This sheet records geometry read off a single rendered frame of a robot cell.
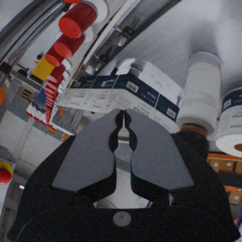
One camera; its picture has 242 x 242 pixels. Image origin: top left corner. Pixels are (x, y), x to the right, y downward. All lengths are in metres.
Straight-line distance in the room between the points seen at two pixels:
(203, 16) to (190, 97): 0.18
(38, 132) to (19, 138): 1.01
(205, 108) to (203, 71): 0.09
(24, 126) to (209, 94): 7.76
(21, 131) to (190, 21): 7.79
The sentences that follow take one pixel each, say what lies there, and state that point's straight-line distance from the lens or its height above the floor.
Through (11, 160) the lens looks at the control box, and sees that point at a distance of 0.39.
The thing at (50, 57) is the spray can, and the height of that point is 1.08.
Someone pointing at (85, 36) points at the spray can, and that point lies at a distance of 0.24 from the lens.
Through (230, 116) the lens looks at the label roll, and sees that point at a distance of 0.45.
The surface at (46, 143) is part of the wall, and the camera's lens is 7.88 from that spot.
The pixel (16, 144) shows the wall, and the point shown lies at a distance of 7.96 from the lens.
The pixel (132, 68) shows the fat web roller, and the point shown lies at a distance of 0.51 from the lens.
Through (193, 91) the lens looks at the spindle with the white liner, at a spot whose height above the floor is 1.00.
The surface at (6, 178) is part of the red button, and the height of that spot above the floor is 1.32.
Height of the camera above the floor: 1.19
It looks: 17 degrees down
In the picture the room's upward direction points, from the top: 156 degrees counter-clockwise
